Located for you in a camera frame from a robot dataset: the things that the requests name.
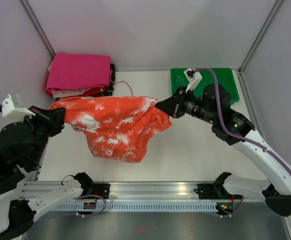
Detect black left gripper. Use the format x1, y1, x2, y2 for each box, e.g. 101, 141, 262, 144
23, 103, 68, 166

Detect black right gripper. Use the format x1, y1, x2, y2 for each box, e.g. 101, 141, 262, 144
157, 84, 218, 124

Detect orange white tie-dye trousers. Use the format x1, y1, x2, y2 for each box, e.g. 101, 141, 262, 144
50, 96, 172, 163

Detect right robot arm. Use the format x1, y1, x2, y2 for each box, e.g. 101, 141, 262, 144
155, 84, 291, 217

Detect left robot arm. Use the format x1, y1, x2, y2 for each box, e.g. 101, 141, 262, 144
0, 106, 95, 240

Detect light pink folded garment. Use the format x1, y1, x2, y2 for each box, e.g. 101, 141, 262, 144
52, 88, 87, 99

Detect red folded garment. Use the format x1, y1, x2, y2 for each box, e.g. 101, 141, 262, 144
45, 87, 102, 97

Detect black patterned folded garment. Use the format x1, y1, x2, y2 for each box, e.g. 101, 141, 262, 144
94, 63, 116, 97

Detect green plastic bin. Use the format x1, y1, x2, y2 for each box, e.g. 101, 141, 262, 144
170, 68, 240, 105

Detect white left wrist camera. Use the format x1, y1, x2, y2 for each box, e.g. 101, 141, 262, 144
1, 94, 36, 122

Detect pink drawstring cord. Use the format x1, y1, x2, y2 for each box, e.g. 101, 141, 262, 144
110, 80, 134, 97

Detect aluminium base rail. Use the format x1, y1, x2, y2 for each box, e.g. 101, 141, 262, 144
19, 181, 290, 201

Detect white slotted cable duct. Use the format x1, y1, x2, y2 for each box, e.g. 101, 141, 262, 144
53, 201, 218, 213

